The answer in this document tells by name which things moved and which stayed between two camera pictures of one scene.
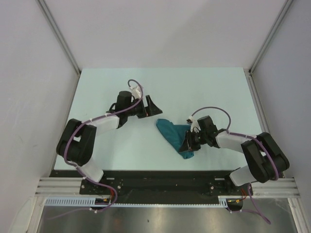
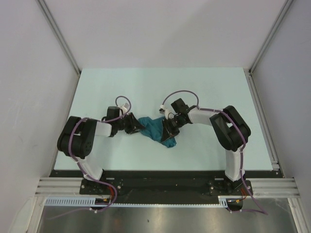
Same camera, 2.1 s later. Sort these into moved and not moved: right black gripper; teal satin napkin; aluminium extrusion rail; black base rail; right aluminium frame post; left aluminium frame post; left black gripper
Moved: left black gripper; right black gripper; teal satin napkin
Not moved: black base rail; left aluminium frame post; aluminium extrusion rail; right aluminium frame post
